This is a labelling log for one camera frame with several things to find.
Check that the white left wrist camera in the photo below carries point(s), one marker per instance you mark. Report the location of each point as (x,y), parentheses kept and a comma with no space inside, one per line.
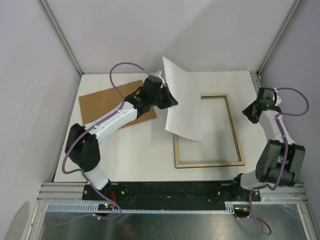
(158,74)

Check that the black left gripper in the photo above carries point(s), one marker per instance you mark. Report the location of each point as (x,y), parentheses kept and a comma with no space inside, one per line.
(170,101)

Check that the building photo print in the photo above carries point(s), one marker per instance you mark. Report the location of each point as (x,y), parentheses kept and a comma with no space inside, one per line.
(183,119)

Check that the aluminium corner post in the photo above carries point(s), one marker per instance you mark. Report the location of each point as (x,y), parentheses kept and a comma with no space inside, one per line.
(50,16)
(283,29)

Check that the right aluminium corner post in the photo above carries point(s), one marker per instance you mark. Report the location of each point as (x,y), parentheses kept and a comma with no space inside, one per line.
(283,29)

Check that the brown frame backing board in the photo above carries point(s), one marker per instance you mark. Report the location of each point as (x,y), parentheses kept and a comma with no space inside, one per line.
(95,105)

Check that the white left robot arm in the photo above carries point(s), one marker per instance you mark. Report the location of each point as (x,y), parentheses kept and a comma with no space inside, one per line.
(82,146)

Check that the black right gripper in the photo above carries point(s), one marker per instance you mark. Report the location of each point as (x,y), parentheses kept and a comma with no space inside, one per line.
(247,112)

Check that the wooden picture frame black front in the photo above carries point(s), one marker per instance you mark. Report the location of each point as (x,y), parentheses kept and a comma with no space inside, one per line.
(220,145)

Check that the left aluminium corner post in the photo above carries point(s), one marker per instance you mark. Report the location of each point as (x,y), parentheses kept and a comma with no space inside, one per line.
(50,16)

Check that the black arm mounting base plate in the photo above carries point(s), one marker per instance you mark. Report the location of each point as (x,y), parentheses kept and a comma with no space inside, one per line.
(172,195)

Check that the aluminium table edge rail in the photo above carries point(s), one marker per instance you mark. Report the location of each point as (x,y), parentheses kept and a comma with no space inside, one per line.
(272,100)

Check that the white slotted cable duct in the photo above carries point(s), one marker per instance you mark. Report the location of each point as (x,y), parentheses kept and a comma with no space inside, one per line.
(95,208)

